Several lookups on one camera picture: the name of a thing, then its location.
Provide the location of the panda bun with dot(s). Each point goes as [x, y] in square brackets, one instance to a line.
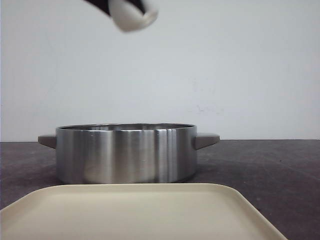
[128, 18]

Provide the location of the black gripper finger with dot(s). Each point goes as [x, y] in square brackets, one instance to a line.
[102, 5]
[139, 4]

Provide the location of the stainless steel pot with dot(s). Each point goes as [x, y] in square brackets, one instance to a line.
[126, 153]

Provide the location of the cream plastic tray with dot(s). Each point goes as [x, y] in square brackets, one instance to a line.
[163, 211]

